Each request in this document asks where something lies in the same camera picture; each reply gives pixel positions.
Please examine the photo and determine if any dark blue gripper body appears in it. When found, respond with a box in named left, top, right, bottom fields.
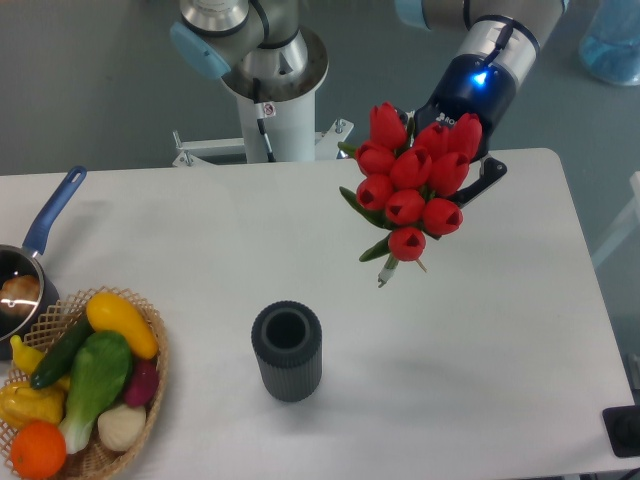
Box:
left=412, top=14, right=543, bottom=157

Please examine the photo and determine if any yellow bell pepper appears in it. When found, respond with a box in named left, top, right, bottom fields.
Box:
left=1, top=381, right=66, bottom=430

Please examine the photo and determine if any black device at edge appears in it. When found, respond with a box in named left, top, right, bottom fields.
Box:
left=602, top=405, right=640, bottom=458

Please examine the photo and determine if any orange fruit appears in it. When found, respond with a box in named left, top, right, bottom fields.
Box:
left=10, top=421, right=67, bottom=479

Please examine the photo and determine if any woven wicker basket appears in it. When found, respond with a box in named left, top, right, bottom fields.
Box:
left=23, top=286, right=169, bottom=479

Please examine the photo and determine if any white garlic bulb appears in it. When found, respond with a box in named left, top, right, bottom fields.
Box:
left=97, top=403, right=146, bottom=452

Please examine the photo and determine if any yellow squash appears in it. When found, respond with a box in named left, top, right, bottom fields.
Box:
left=86, top=292, right=159, bottom=360

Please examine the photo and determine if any green bok choy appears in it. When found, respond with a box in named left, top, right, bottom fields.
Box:
left=59, top=331, right=132, bottom=455

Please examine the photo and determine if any purple radish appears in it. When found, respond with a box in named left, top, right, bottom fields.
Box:
left=123, top=360, right=159, bottom=407

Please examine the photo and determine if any white frame at right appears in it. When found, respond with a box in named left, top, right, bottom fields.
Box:
left=591, top=171, right=639, bottom=269

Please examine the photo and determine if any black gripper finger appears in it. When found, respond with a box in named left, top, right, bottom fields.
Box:
left=453, top=156, right=507, bottom=208

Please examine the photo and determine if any blue handled saucepan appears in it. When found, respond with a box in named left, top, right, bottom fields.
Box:
left=1, top=166, right=87, bottom=361

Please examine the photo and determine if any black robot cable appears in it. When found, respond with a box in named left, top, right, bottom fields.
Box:
left=250, top=77, right=277, bottom=164

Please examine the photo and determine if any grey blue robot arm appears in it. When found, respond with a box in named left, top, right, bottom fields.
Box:
left=170, top=1, right=568, bottom=163

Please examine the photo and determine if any dark grey ribbed vase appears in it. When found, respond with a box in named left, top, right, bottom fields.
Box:
left=251, top=300, right=323, bottom=402

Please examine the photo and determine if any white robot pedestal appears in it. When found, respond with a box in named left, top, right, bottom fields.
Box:
left=171, top=23, right=354, bottom=163

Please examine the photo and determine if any red tulip bouquet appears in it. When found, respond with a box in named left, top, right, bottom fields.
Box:
left=339, top=102, right=483, bottom=288

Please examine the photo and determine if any brown bread roll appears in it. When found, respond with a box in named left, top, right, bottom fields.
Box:
left=1, top=275, right=40, bottom=319

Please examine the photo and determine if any blue transparent container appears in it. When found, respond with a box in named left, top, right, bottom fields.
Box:
left=578, top=0, right=639, bottom=86

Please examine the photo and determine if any yellow banana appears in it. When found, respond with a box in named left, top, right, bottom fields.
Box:
left=9, top=335, right=45, bottom=385

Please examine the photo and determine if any green cucumber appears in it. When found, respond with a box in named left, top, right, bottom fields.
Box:
left=30, top=315, right=94, bottom=390

